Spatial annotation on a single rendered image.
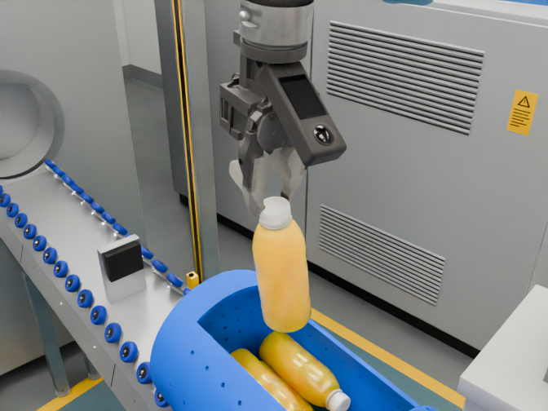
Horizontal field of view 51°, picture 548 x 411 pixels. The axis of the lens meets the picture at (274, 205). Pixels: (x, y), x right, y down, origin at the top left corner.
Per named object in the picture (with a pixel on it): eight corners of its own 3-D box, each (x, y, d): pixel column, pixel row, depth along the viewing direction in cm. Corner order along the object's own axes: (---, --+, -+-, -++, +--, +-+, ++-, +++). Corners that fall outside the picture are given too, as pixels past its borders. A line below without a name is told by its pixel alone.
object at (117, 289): (142, 283, 147) (134, 233, 139) (150, 291, 144) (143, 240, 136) (106, 299, 141) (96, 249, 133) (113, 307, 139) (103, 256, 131)
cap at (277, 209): (258, 224, 69) (256, 213, 68) (261, 205, 72) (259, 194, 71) (289, 223, 69) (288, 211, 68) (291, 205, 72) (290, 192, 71)
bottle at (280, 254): (260, 337, 79) (243, 232, 68) (265, 299, 84) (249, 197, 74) (311, 336, 78) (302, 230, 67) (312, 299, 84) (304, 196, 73)
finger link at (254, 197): (236, 197, 73) (248, 131, 69) (262, 221, 69) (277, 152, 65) (214, 201, 71) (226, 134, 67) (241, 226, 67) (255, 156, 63)
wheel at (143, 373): (148, 357, 119) (141, 356, 117) (159, 369, 116) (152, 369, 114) (139, 375, 119) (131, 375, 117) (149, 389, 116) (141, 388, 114)
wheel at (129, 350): (131, 337, 123) (124, 336, 122) (142, 349, 120) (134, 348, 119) (122, 355, 124) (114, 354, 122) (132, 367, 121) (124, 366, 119)
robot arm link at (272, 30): (329, 2, 57) (263, 12, 53) (324, 47, 59) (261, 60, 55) (284, -16, 62) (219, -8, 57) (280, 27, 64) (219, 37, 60)
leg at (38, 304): (67, 384, 237) (34, 262, 204) (72, 392, 233) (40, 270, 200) (53, 391, 233) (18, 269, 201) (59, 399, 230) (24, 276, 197)
